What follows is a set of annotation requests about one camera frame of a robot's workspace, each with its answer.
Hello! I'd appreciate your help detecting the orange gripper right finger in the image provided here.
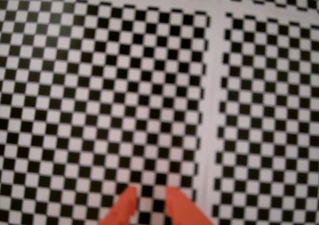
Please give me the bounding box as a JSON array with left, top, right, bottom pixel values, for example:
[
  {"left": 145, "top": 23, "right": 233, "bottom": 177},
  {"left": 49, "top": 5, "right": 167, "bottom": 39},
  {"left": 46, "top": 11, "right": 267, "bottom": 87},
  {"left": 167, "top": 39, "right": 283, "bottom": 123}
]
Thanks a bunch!
[{"left": 164, "top": 186, "right": 215, "bottom": 225}]

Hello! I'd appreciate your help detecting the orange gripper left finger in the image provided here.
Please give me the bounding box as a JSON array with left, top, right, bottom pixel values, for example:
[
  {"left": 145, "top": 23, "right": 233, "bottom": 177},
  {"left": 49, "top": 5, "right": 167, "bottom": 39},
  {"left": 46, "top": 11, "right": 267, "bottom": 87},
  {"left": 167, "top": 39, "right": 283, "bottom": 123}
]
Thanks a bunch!
[{"left": 98, "top": 186, "right": 138, "bottom": 225}]

